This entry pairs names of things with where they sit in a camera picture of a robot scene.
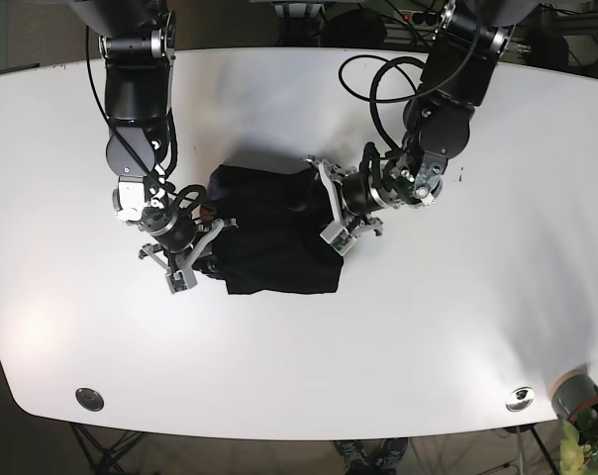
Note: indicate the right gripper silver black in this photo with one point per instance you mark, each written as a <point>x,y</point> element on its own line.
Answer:
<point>183,246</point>

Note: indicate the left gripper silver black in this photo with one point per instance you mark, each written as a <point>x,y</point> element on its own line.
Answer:
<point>348,192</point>

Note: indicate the black T-shirt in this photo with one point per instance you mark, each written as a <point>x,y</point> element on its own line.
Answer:
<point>276,245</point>

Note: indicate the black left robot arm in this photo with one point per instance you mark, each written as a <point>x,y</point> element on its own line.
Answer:
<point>469,41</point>

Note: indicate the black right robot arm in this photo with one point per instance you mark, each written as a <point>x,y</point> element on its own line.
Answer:
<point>137,43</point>

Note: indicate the left silver table grommet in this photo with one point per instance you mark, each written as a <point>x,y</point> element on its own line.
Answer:
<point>89,399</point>

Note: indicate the silver table grommet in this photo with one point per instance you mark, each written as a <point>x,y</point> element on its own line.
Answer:
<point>519,399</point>
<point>89,399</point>

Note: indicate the black folding table legs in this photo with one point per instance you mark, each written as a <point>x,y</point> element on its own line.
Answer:
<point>106,460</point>

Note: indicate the right silver table grommet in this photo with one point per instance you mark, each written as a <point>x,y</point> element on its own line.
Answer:
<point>519,399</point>

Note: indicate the grey plant pot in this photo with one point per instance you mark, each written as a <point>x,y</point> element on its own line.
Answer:
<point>572,393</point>

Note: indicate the green potted plant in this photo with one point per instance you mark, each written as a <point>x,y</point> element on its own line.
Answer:
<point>578,450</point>

